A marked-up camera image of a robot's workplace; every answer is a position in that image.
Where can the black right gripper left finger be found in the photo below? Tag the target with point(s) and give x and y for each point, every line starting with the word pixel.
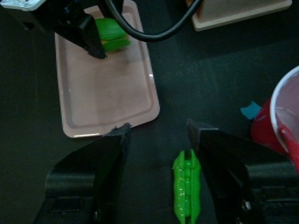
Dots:
pixel 94 169

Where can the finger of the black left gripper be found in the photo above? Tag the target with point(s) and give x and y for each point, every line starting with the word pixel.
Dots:
pixel 87 38

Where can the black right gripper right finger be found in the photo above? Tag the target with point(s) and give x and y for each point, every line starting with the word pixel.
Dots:
pixel 234 169

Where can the green husked toy corn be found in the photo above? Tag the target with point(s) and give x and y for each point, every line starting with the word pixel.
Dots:
pixel 111 32

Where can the pink rectangular plate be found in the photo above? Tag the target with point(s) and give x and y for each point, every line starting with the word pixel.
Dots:
pixel 107 93

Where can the green toy pea pod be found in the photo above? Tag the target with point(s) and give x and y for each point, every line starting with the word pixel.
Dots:
pixel 186 189

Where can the red cup with white inside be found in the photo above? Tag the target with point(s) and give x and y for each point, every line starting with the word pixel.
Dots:
pixel 278 122

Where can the blue tape piece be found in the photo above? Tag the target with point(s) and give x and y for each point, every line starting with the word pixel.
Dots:
pixel 250 110

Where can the light wooden board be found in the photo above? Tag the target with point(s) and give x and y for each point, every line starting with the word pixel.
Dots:
pixel 238 13

